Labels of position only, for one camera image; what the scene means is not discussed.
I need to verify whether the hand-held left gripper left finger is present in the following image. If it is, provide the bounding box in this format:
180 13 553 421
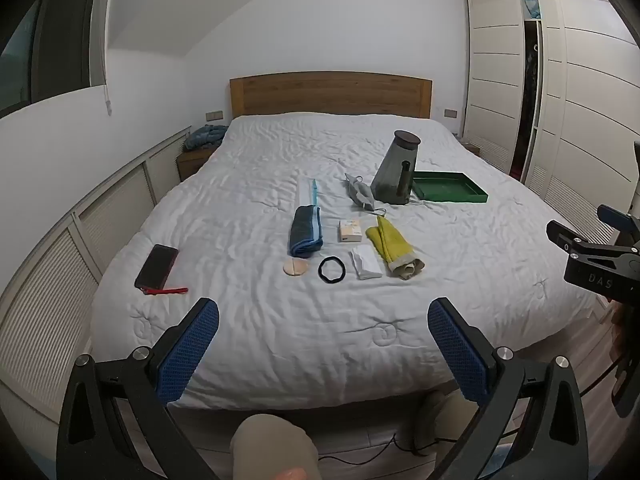
56 297 221 480

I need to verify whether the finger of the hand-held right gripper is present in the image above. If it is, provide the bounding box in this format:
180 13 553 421
597 204 640 234
546 219 603 262

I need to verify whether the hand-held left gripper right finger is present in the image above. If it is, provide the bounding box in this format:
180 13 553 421
426 297 590 480

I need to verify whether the green tray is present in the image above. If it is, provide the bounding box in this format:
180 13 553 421
411 171 488 204

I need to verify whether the white cloth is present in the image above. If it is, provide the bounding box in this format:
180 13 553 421
351 245 383 281

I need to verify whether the yellow cloth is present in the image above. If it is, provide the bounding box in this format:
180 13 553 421
365 216 426 278

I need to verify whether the black hair tie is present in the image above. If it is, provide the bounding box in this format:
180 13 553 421
318 255 346 283

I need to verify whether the tissue pack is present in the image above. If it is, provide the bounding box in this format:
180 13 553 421
338 219 366 244

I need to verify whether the grey towel with blue edge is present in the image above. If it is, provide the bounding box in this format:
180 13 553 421
288 205 324 257

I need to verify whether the long white and blue packet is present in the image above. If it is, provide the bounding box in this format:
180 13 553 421
297 175 321 208

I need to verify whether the beige rounded object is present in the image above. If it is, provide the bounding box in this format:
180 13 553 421
412 390 476 456

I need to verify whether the white wardrobe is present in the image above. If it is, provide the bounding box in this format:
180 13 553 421
461 0 640 256

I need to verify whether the white bed quilt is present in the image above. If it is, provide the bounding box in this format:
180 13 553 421
90 112 608 411

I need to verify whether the person's leg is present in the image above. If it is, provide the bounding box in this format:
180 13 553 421
230 414 321 480

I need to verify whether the grey pitcher with dark lid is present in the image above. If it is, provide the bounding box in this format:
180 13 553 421
371 130 422 206

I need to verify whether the blue crumpled cloth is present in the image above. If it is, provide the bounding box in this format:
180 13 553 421
183 124 227 152

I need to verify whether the wooden bed headboard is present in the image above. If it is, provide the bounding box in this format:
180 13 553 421
229 71 433 120

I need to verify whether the window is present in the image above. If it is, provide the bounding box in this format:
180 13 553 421
0 0 108 111

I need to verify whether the black phone with red strap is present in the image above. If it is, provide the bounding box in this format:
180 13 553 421
134 244 189 296

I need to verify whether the black floor cable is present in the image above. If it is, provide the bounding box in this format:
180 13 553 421
317 432 521 467

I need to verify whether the white louvered wall panel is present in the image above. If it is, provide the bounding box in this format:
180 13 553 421
0 127 193 411

